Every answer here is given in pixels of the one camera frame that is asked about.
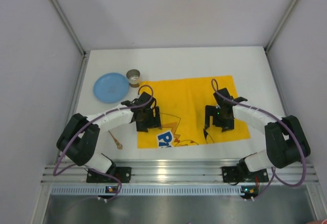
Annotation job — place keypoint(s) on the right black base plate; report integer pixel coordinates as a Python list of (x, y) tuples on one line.
[(233, 175)]

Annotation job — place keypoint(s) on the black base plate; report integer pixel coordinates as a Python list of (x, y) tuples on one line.
[(121, 173), (233, 175)]

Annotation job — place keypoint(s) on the light blue plate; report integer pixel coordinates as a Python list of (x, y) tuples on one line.
[(111, 88)]

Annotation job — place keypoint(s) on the left frame post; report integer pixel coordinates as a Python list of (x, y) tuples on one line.
[(57, 7)]

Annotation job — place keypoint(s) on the aluminium mounting rail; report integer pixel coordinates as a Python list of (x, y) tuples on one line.
[(158, 172)]

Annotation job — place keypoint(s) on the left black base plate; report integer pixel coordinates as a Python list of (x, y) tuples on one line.
[(121, 173)]

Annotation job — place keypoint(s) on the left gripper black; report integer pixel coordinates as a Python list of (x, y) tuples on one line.
[(147, 124)]

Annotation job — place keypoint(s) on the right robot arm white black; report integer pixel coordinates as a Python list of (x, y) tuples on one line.
[(285, 139)]

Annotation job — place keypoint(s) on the slotted cable duct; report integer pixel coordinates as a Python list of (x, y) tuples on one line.
[(152, 190)]

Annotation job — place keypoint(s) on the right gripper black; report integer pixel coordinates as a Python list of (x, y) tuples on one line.
[(220, 121)]

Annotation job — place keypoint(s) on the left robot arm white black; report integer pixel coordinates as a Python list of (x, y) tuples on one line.
[(79, 138)]

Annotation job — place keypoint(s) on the right frame post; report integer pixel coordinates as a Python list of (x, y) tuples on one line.
[(281, 24)]

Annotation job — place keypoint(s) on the frame post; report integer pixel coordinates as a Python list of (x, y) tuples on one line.
[(57, 7), (281, 24)]

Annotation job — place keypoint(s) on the gold spoon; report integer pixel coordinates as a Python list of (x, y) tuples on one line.
[(118, 144)]

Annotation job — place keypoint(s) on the yellow Pikachu cloth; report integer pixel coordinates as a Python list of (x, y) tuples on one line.
[(182, 105)]

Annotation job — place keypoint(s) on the metal cup brown base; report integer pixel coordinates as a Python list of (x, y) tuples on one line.
[(134, 77)]

